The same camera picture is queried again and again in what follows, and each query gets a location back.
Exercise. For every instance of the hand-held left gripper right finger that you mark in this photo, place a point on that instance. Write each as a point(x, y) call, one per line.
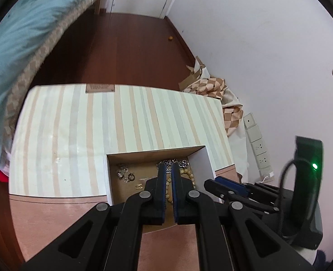
point(175, 186)

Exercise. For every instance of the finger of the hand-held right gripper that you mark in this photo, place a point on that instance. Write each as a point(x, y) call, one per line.
point(231, 185)
point(214, 187)

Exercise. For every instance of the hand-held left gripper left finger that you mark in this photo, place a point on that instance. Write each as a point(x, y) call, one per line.
point(163, 186)

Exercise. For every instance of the cardboard box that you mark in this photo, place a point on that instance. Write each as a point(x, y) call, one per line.
point(203, 163)

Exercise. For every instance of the white cloth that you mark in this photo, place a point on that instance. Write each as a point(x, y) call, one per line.
point(240, 152)

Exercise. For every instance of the white plug-in charger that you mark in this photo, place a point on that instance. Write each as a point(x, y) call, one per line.
point(268, 177)

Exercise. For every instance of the brown checkered cloth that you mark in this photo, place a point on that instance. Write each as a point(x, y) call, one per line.
point(214, 86)

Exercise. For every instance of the table with striped cloth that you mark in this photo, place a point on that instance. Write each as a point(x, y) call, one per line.
point(70, 124)

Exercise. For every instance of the checkered mattress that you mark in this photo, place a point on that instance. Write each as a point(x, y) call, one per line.
point(33, 67)

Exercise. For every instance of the light blue duvet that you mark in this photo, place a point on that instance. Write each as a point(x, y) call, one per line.
point(19, 34)

